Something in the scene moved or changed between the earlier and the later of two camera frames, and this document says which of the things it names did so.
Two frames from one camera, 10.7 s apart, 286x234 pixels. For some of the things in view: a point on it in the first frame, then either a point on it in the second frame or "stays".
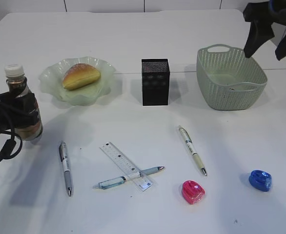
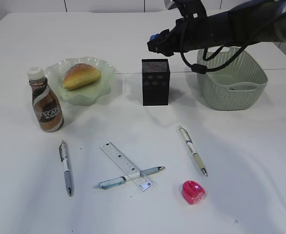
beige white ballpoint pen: [192, 147] stays
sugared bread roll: [79, 75] stays
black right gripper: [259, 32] to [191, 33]
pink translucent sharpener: [192, 192] stays
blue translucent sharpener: [260, 180] to [153, 36]
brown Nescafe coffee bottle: [17, 85] to [47, 104]
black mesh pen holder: [155, 82] stays
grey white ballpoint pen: [64, 156] stays
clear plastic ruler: [142, 181] stays
